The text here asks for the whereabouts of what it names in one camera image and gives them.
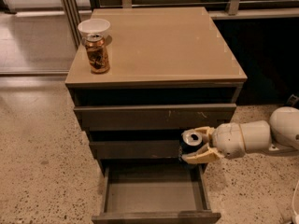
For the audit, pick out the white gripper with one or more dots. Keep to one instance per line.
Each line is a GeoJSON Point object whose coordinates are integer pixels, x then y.
{"type": "Point", "coordinates": [227, 139]}

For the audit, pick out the blue pepsi can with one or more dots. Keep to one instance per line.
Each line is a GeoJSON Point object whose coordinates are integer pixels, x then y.
{"type": "Point", "coordinates": [191, 141]}

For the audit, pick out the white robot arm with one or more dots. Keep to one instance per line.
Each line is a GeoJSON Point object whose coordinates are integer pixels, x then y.
{"type": "Point", "coordinates": [277, 137]}

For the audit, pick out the top grey drawer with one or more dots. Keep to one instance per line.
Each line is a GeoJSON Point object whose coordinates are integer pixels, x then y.
{"type": "Point", "coordinates": [152, 117]}

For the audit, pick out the grey drawer cabinet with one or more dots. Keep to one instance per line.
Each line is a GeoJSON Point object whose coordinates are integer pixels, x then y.
{"type": "Point", "coordinates": [157, 56]}

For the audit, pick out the bottom grey open drawer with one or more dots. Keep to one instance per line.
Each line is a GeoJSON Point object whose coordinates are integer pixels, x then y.
{"type": "Point", "coordinates": [154, 193]}

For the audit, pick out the middle grey drawer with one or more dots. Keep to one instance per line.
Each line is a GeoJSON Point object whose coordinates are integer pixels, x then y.
{"type": "Point", "coordinates": [152, 149]}

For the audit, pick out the brown patterned drink can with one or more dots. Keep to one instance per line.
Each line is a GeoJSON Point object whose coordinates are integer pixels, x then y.
{"type": "Point", "coordinates": [95, 45]}

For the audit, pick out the white paper bowl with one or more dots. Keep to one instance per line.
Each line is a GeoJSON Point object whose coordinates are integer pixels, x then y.
{"type": "Point", "coordinates": [94, 26]}

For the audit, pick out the grey bracket on floor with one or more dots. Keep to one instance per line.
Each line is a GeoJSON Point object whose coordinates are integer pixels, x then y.
{"type": "Point", "coordinates": [293, 101]}

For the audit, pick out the metal railing frame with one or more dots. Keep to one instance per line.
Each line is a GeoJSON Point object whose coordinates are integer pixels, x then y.
{"type": "Point", "coordinates": [236, 19]}

